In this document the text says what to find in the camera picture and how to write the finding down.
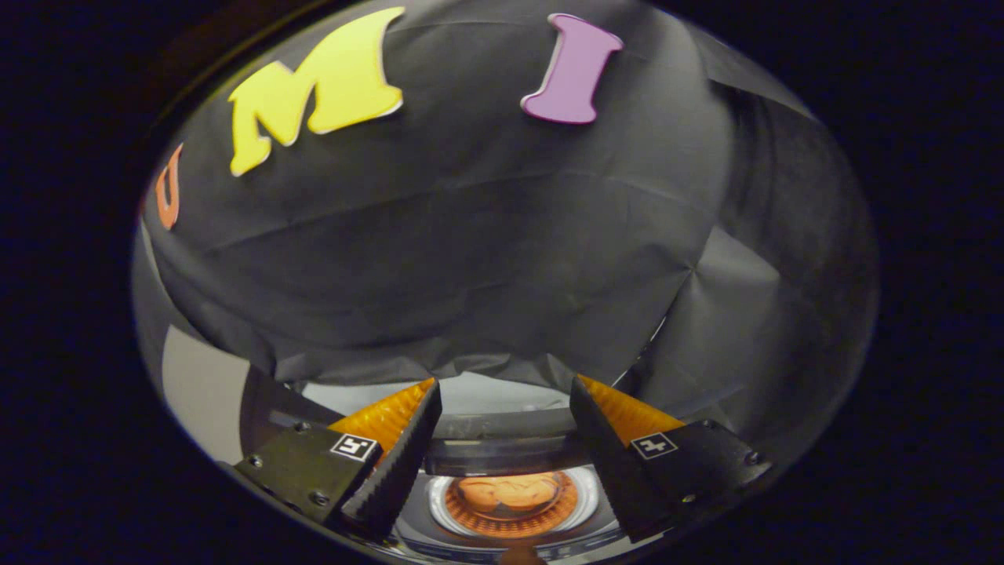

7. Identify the dark washing machine lid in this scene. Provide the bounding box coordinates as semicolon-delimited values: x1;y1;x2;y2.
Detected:
302;375;581;440

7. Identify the black backdrop cloth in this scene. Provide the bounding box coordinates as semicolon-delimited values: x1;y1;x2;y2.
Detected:
133;0;879;464

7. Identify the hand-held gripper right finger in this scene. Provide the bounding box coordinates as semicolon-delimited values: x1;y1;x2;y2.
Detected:
570;375;775;544

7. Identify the orange polo shirt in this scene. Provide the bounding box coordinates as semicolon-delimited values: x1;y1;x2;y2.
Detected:
457;473;562;515

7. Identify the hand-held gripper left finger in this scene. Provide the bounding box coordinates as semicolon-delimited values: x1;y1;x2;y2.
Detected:
231;378;444;544

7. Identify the grey washing machine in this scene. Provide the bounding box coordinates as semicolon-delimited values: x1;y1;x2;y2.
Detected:
239;369;675;562

